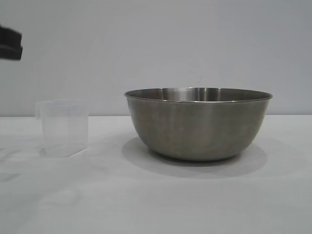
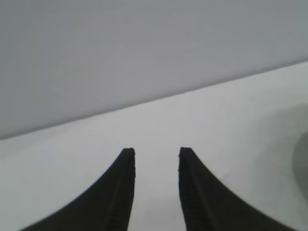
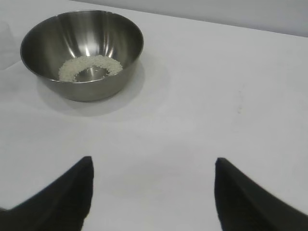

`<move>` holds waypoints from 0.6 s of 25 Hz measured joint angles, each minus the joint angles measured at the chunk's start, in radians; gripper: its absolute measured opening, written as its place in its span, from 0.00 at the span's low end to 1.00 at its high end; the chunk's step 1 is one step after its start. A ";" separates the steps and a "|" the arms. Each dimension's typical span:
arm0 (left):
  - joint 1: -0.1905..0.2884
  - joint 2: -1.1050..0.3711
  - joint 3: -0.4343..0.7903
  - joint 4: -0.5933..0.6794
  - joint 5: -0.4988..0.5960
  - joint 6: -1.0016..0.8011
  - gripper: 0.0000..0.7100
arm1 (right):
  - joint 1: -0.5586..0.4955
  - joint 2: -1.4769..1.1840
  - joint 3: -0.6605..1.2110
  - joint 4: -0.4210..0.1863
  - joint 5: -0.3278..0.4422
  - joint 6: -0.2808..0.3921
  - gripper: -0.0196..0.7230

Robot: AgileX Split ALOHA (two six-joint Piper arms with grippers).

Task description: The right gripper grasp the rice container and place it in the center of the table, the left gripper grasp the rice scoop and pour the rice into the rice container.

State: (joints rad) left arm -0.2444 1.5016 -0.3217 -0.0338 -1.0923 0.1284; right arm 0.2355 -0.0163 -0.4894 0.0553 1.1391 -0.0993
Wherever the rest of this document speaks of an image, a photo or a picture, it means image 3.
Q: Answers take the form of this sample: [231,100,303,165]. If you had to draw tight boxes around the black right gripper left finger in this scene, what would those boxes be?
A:
[0,155,95,231]

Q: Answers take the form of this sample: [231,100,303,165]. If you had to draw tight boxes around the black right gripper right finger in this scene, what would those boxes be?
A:
[214,157,308,231]

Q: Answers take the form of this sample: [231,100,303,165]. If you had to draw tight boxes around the white rice grains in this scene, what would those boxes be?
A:
[59,54,123,82]

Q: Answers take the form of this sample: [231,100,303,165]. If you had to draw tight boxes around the stainless steel mixing bowl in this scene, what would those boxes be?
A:
[20,9,144,102]

